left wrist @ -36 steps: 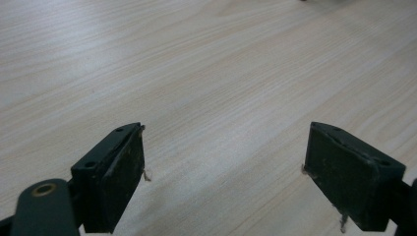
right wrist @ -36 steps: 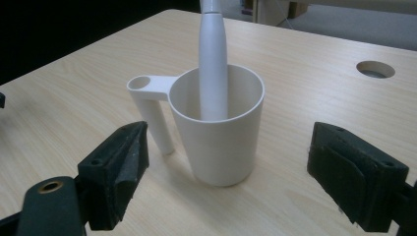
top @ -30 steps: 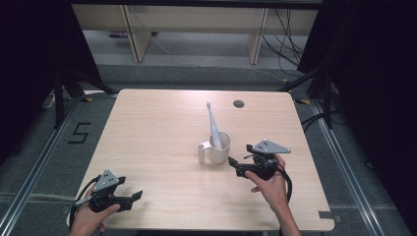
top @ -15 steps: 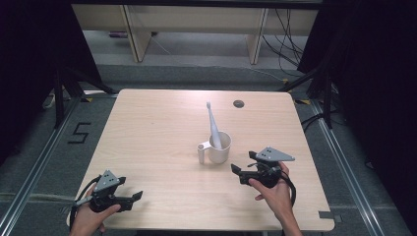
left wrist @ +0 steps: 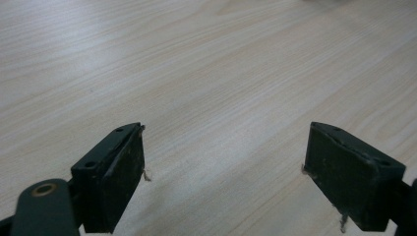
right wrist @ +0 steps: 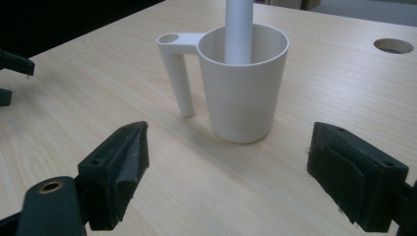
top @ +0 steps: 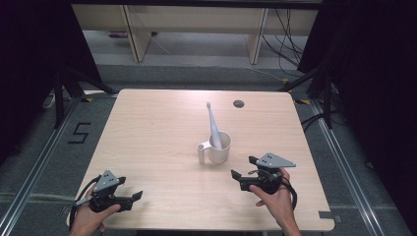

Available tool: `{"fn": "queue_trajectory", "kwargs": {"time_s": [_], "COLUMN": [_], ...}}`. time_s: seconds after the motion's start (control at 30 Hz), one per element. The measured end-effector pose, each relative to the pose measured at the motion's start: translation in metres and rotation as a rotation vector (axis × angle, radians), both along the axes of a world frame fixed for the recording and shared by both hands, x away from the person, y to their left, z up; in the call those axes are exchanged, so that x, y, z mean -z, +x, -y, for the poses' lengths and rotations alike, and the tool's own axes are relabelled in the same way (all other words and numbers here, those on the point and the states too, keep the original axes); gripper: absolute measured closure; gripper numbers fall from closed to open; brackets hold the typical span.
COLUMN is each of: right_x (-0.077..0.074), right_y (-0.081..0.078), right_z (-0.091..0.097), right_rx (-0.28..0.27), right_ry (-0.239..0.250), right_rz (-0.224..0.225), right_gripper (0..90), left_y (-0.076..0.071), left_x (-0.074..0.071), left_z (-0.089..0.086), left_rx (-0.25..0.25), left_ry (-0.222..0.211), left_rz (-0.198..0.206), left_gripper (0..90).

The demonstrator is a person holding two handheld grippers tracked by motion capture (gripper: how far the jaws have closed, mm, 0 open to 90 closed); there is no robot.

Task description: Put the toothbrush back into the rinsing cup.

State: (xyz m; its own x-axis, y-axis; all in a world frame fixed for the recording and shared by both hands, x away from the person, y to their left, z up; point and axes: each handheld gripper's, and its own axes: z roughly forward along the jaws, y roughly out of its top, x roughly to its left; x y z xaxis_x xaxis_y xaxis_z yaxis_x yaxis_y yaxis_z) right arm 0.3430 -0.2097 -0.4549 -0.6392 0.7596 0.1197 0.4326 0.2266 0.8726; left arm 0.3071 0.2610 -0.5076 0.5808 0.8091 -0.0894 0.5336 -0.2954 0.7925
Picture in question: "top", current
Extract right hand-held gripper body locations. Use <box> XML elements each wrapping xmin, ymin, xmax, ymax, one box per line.
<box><xmin>239</xmin><ymin>151</ymin><xmax>297</xmax><ymax>196</ymax></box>

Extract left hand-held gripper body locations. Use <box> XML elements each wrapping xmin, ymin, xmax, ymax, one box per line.
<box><xmin>75</xmin><ymin>169</ymin><xmax>135</xmax><ymax>213</ymax></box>

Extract white cup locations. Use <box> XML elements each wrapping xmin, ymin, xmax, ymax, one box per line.
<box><xmin>197</xmin><ymin>131</ymin><xmax>233</xmax><ymax>165</ymax></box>

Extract white electric toothbrush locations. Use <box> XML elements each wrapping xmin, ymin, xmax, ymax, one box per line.
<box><xmin>205</xmin><ymin>100</ymin><xmax>223</xmax><ymax>150</ymax></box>

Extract person's left hand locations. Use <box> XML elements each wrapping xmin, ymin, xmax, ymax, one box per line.
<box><xmin>68</xmin><ymin>183</ymin><xmax>122</xmax><ymax>236</ymax></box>

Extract person's right hand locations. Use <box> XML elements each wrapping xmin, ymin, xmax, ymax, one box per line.
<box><xmin>248</xmin><ymin>166</ymin><xmax>298</xmax><ymax>229</ymax></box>

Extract grey tape patch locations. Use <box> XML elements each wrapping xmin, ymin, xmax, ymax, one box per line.
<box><xmin>318</xmin><ymin>210</ymin><xmax>344</xmax><ymax>224</ymax></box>

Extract black metal stand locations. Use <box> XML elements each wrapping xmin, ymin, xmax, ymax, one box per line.
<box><xmin>53</xmin><ymin>64</ymin><xmax>118</xmax><ymax>130</ymax></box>
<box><xmin>277</xmin><ymin>64</ymin><xmax>334</xmax><ymax>130</ymax></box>

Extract black curtain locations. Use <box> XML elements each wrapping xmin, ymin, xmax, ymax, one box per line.
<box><xmin>0</xmin><ymin>0</ymin><xmax>103</xmax><ymax>166</ymax></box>
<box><xmin>296</xmin><ymin>0</ymin><xmax>417</xmax><ymax>235</ymax></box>

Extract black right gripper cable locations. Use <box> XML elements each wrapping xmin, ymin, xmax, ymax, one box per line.
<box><xmin>247</xmin><ymin>168</ymin><xmax>298</xmax><ymax>211</ymax></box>

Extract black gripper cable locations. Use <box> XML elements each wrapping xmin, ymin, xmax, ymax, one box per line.
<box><xmin>247</xmin><ymin>168</ymin><xmax>298</xmax><ymax>211</ymax></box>
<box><xmin>68</xmin><ymin>174</ymin><xmax>103</xmax><ymax>231</ymax></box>

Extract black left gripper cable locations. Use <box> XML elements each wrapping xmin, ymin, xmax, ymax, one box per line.
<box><xmin>68</xmin><ymin>174</ymin><xmax>103</xmax><ymax>231</ymax></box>

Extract black floor cable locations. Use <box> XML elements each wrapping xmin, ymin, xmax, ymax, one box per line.
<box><xmin>300</xmin><ymin>110</ymin><xmax>329</xmax><ymax>133</ymax></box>

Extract aluminium floor rail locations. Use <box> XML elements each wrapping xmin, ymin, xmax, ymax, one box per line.
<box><xmin>0</xmin><ymin>95</ymin><xmax>84</xmax><ymax>236</ymax></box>
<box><xmin>309</xmin><ymin>98</ymin><xmax>386</xmax><ymax>236</ymax></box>

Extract beige floor hose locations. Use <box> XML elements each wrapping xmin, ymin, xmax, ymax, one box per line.
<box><xmin>0</xmin><ymin>192</ymin><xmax>77</xmax><ymax>204</ymax></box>

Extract white coiled cord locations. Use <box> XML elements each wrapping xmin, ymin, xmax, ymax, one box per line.
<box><xmin>41</xmin><ymin>92</ymin><xmax>57</xmax><ymax>110</ymax></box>

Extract bundle of black cables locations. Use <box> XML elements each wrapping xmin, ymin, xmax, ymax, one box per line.
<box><xmin>261</xmin><ymin>8</ymin><xmax>305</xmax><ymax>79</ymax></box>

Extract light wooden desk frame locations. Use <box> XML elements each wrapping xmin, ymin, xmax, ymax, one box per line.
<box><xmin>71</xmin><ymin>3</ymin><xmax>320</xmax><ymax>66</ymax></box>

